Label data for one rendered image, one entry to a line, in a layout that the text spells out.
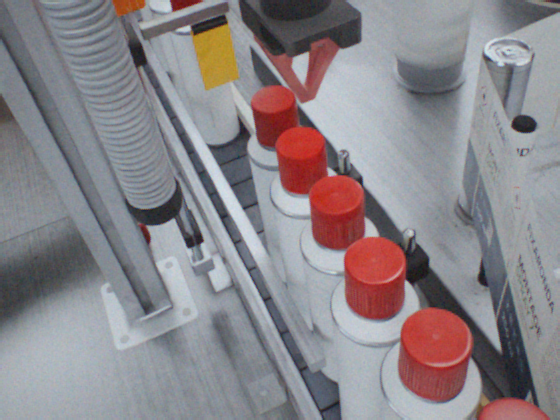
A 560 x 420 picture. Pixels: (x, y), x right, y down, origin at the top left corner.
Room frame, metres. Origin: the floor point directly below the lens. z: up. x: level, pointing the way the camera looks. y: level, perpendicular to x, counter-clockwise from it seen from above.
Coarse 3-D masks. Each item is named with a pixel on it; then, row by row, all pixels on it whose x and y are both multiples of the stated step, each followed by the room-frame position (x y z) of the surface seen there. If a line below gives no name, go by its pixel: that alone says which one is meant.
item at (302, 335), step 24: (144, 48) 0.64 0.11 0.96; (168, 96) 0.53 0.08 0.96; (192, 120) 0.48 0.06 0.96; (192, 144) 0.45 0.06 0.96; (216, 168) 0.41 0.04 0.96; (240, 216) 0.34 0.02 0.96; (264, 264) 0.28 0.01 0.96; (288, 312) 0.24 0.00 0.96; (312, 336) 0.21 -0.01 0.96; (312, 360) 0.19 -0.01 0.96
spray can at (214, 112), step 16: (176, 0) 0.54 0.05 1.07; (192, 0) 0.54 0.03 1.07; (176, 32) 0.53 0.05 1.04; (176, 48) 0.54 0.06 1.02; (192, 48) 0.53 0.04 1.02; (192, 64) 0.53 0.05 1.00; (192, 80) 0.53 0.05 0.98; (192, 96) 0.53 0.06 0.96; (208, 96) 0.53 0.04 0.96; (224, 96) 0.53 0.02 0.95; (192, 112) 0.54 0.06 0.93; (208, 112) 0.53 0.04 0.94; (224, 112) 0.53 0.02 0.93; (208, 128) 0.53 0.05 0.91; (224, 128) 0.53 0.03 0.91; (208, 144) 0.53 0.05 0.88; (224, 144) 0.53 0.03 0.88
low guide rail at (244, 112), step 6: (234, 90) 0.59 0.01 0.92; (234, 96) 0.57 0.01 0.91; (240, 96) 0.57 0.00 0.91; (240, 102) 0.56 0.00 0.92; (240, 108) 0.55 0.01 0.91; (246, 108) 0.55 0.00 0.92; (240, 114) 0.55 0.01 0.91; (246, 114) 0.54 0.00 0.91; (252, 114) 0.53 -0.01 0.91; (246, 120) 0.53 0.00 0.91; (252, 120) 0.52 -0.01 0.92; (246, 126) 0.53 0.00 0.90; (252, 126) 0.51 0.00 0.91; (252, 132) 0.51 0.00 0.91
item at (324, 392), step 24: (240, 120) 0.57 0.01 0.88; (240, 144) 0.53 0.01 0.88; (240, 168) 0.48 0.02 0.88; (216, 192) 0.46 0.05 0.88; (240, 192) 0.45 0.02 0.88; (240, 240) 0.38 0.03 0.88; (264, 240) 0.37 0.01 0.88; (264, 288) 0.32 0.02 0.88; (288, 336) 0.26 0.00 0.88; (312, 384) 0.22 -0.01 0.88; (336, 384) 0.21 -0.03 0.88; (336, 408) 0.19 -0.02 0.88
